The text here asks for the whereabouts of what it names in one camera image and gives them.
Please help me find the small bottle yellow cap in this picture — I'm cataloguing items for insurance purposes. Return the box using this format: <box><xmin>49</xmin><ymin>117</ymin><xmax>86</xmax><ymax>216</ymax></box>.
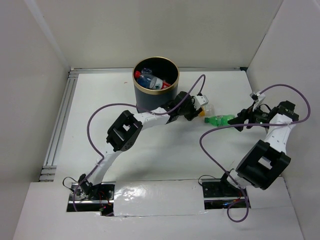
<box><xmin>199</xmin><ymin>104</ymin><xmax>215</xmax><ymax>118</ymax></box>

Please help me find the green soda bottle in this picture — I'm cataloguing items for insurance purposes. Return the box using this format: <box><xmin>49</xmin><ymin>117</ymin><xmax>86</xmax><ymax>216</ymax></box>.
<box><xmin>204</xmin><ymin>114</ymin><xmax>235</xmax><ymax>127</ymax></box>

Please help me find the clear bottle red label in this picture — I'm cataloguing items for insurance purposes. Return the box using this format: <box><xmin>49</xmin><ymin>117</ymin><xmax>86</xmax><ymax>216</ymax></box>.
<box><xmin>149</xmin><ymin>76</ymin><xmax>171</xmax><ymax>90</ymax></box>

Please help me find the clear bottle blue label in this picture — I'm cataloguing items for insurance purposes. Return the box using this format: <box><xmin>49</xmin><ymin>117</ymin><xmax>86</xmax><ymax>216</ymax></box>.
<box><xmin>134</xmin><ymin>67</ymin><xmax>155</xmax><ymax>89</ymax></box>

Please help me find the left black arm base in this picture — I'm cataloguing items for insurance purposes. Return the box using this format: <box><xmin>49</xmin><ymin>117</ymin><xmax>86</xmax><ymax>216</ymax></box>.
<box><xmin>62</xmin><ymin>174</ymin><xmax>115</xmax><ymax>217</ymax></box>

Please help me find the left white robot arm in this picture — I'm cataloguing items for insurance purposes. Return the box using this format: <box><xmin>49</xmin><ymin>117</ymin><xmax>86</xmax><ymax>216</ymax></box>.
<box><xmin>78</xmin><ymin>91</ymin><xmax>208</xmax><ymax>200</ymax></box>

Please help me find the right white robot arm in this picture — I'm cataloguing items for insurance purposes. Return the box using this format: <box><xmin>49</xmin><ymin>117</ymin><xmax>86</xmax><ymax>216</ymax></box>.
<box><xmin>218</xmin><ymin>100</ymin><xmax>299</xmax><ymax>196</ymax></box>

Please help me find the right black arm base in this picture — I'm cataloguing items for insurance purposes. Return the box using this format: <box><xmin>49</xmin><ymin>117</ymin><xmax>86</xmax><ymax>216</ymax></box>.
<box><xmin>197</xmin><ymin>174</ymin><xmax>246</xmax><ymax>210</ymax></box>

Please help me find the black bin with gold rim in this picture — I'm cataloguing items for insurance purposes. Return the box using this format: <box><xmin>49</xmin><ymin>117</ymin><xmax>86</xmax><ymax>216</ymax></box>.
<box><xmin>132</xmin><ymin>56</ymin><xmax>180</xmax><ymax>110</ymax></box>

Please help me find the shiny white tape sheet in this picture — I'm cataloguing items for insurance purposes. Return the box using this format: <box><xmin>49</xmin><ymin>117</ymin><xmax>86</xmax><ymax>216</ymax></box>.
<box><xmin>113</xmin><ymin>179</ymin><xmax>205</xmax><ymax>217</ymax></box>

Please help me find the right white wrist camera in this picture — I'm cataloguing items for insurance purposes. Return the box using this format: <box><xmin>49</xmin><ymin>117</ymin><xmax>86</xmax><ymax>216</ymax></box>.
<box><xmin>250</xmin><ymin>91</ymin><xmax>266</xmax><ymax>112</ymax></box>

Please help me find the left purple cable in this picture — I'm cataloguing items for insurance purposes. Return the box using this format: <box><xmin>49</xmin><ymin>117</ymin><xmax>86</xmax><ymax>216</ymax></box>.
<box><xmin>73</xmin><ymin>74</ymin><xmax>207</xmax><ymax>213</ymax></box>

